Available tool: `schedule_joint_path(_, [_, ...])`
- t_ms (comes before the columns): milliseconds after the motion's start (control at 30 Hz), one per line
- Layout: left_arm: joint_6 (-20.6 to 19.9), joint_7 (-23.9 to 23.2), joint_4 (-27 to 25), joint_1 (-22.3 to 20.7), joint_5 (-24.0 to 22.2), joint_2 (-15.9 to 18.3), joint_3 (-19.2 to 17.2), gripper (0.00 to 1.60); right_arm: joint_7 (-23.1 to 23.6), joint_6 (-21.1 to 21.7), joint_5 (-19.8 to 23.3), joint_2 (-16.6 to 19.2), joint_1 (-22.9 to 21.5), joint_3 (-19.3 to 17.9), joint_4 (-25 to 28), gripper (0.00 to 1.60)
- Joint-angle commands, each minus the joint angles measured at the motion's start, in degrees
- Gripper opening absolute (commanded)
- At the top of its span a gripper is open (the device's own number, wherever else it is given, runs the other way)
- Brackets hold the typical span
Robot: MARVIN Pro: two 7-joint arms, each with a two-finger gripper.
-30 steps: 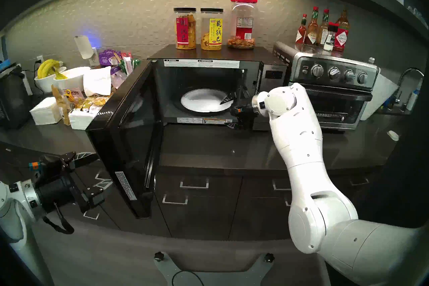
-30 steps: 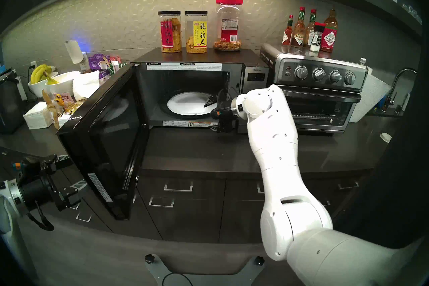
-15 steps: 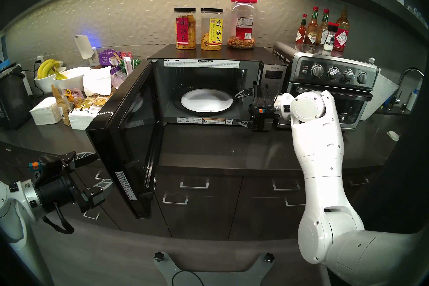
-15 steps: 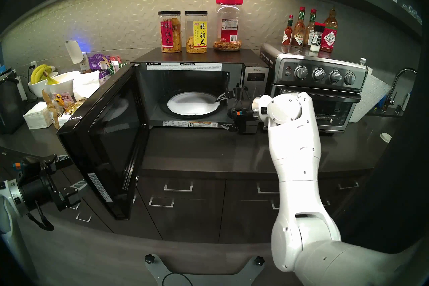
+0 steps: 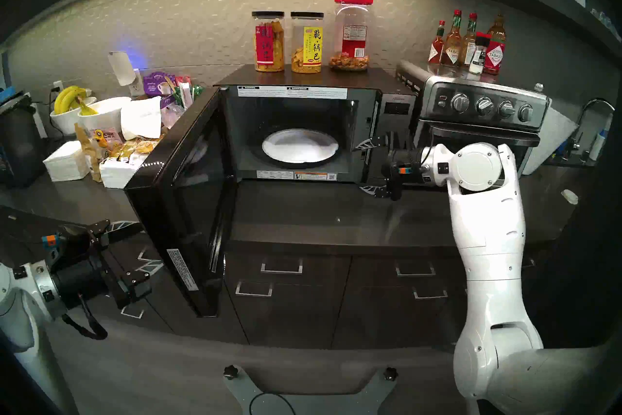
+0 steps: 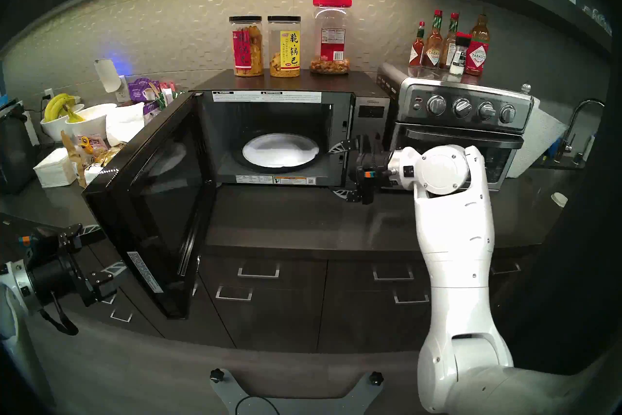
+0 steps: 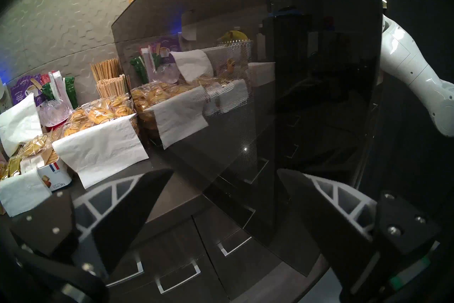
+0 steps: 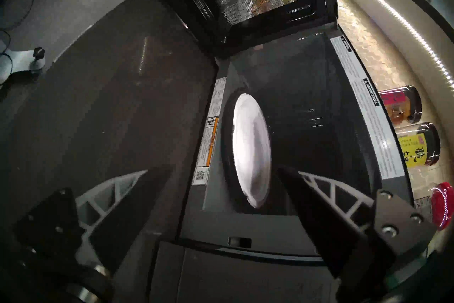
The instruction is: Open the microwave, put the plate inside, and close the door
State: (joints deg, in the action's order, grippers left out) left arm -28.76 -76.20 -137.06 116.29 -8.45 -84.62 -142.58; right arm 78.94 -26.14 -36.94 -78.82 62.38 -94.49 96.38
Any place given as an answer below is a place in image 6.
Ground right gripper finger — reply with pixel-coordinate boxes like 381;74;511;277
332;185;366;205
328;133;371;158

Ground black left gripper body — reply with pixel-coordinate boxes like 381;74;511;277
24;239;101;310

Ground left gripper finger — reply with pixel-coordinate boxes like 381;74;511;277
57;223;108;248
85;260;129;308

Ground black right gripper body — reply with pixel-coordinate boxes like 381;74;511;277
356;146;395;190

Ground white round plate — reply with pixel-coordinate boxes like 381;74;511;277
242;133;320;168

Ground black glass microwave door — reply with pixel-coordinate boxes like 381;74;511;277
83;91;218;321

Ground black silver microwave oven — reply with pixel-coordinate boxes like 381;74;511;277
190;69;392;195

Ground brown paper bag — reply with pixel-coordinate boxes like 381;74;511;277
61;130;88;188

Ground white napkin stack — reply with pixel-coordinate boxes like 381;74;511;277
33;148;78;188

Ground pink packet yellow disc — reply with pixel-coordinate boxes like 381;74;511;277
78;134;108;157

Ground black kettle appliance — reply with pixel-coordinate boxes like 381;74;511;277
0;100;37;196

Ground clear jar red lid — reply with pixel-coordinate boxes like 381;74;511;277
310;0;353;75

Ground small white bowl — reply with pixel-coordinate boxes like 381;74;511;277
40;104;86;142

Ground snack jar yellow label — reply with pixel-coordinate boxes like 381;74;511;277
267;15;302;78

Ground small red hot sauce bottle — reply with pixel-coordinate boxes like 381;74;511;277
409;21;426;68

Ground large white bowl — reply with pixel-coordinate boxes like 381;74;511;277
66;103;118;145

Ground single yellow banana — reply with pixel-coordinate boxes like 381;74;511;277
63;103;88;124

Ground red sauce bottle green neck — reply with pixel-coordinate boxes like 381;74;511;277
422;9;444;70

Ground silver toaster oven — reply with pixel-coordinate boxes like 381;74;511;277
377;62;535;191

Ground yellow banana bunch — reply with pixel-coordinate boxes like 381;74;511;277
44;93;81;123

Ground olive sauce bottle green neck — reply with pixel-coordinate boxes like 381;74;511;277
440;13;460;72

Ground snack jar red label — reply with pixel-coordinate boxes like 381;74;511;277
228;15;264;78

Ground large Tabasco bottle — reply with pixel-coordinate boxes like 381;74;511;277
464;12;490;77

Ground purple tea box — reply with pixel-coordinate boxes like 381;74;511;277
127;78;161;115

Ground white paper towel roll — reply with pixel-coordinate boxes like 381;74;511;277
505;98;568;179

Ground white plug-in night light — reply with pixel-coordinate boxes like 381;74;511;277
94;59;122;94

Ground white pink sachets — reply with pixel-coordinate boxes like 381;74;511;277
155;81;183;104

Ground chrome sink faucet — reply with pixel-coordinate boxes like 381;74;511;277
554;99;605;164

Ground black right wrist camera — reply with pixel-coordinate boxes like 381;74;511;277
359;168;379;205

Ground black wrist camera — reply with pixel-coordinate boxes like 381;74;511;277
359;168;379;205
18;227;64;264

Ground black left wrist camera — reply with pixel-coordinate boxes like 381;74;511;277
18;227;64;264

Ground thick black gripper cable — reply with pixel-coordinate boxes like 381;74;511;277
39;300;79;337

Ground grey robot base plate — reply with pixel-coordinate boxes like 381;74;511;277
210;369;384;415

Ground thin black floor cable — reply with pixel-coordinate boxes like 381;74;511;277
235;395;281;415

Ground dark open wall shelf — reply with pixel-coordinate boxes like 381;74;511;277
420;0;613;60

